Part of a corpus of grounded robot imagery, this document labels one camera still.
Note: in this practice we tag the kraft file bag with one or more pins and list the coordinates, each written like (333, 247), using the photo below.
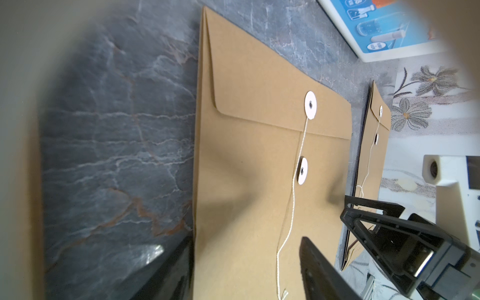
(373, 145)
(271, 159)

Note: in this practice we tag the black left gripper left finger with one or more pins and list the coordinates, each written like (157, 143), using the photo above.
(172, 280)

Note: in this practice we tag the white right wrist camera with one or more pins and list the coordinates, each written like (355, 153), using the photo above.
(457, 183)

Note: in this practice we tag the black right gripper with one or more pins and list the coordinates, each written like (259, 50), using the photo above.
(414, 253)

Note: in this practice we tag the blue lidded storage box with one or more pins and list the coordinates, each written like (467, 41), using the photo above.
(378, 30)

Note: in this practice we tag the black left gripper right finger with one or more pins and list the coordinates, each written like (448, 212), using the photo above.
(320, 279)

